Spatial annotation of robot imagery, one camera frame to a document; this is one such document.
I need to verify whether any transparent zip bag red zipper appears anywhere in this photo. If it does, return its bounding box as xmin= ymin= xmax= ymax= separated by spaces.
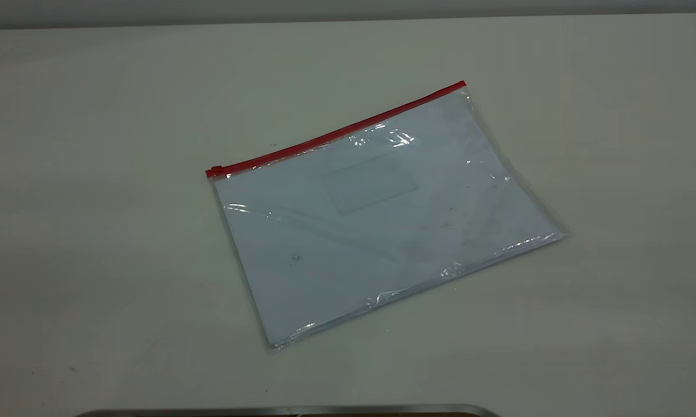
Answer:
xmin=205 ymin=80 xmax=570 ymax=353

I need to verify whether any grey metal bar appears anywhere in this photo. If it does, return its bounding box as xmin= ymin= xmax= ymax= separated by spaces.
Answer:
xmin=75 ymin=404 xmax=502 ymax=417

